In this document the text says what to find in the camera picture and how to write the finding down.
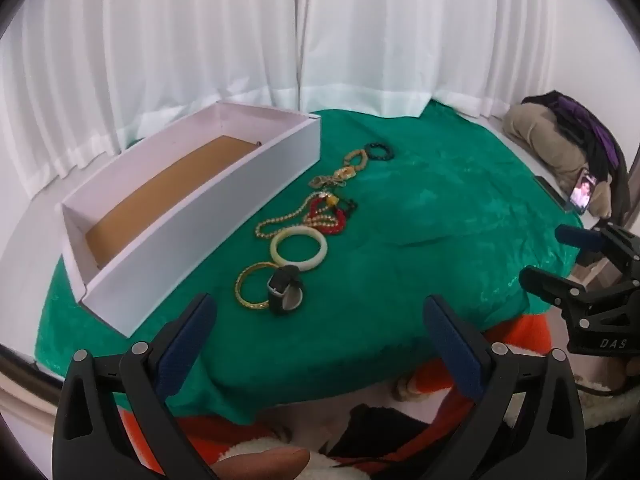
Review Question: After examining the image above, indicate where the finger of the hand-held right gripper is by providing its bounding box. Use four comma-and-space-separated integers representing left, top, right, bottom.
519, 266, 601, 314
555, 225, 609, 251

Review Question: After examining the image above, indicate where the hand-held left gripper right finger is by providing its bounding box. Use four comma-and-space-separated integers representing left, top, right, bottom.
423, 295, 587, 480

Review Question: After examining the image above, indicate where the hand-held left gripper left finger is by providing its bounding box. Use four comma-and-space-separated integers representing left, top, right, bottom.
52, 294, 217, 480

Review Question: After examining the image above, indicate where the gold bangle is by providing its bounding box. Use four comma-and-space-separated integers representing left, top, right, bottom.
234, 261, 282, 311

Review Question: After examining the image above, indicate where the black smartwatch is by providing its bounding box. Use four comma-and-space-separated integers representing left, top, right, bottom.
266, 264, 305, 316

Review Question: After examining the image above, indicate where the long white cardboard box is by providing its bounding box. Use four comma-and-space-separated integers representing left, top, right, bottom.
54, 101, 321, 338

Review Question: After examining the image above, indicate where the white bangle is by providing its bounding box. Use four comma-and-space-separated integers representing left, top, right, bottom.
270, 227, 329, 267

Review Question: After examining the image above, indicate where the pearl necklace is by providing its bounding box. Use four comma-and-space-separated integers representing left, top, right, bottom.
254, 192, 342, 241

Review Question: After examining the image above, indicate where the red bead bracelet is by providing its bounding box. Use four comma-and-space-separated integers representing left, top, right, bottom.
306, 198, 349, 236

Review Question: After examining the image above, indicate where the thin chain with pearl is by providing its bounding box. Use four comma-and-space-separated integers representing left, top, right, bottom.
309, 175, 347, 192

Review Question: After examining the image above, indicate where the large black bead bracelet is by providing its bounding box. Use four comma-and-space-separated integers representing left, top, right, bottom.
363, 142, 396, 163

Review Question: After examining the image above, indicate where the beige bead bracelet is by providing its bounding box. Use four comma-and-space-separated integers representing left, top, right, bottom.
343, 148, 371, 170

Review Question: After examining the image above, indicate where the person's left hand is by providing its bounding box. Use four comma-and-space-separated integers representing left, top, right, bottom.
210, 447, 311, 480

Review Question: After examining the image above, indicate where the smartphone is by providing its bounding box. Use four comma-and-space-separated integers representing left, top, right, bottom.
570, 168, 599, 214

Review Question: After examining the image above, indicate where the orange garment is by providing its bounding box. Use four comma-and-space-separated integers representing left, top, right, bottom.
115, 310, 553, 480

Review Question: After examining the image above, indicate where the beige clothes pile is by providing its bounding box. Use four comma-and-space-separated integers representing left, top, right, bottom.
502, 104, 615, 219

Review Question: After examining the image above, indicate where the pile of clothes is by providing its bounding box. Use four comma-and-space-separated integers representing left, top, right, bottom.
521, 89, 632, 223

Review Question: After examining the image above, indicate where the green tablecloth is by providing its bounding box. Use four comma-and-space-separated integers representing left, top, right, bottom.
34, 99, 586, 423

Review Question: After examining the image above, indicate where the white curtain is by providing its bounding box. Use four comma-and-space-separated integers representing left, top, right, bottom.
0, 0, 640, 181

